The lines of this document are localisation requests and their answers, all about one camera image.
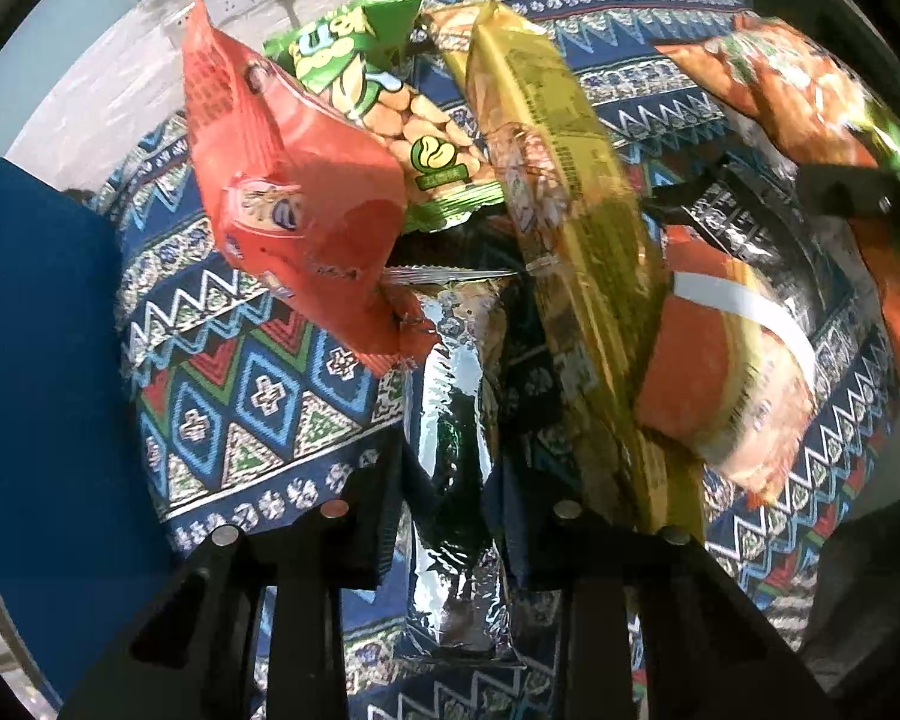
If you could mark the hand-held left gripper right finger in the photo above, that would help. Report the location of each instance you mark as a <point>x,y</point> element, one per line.
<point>525,540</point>

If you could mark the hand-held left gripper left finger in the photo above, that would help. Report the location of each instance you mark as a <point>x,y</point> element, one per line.
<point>375,517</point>

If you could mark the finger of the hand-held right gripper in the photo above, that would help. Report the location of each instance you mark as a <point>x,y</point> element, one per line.
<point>855,199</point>

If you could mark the silver green foil snack packet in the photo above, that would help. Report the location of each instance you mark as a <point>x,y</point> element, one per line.
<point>457,427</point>

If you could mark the orange green chip bag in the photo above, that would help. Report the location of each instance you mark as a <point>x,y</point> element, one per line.
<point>795,90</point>

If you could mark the orange snack packet white stripe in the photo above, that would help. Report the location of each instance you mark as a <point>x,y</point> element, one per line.
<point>712,382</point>

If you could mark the long yellow cracker packet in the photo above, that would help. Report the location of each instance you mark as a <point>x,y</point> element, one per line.
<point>562,240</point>

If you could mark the red snack bag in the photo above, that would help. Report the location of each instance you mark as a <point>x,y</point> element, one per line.
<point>292,187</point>

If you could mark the blue cardboard box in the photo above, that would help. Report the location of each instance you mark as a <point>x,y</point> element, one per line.
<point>45,390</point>

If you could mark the green peanut snack bag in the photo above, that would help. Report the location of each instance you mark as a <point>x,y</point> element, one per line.
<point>390,105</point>

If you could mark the silver printed snack bag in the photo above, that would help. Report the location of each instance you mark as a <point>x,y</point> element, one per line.
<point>742,229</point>

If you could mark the blue patterned tablecloth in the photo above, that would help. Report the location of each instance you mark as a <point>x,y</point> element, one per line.
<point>255,390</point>

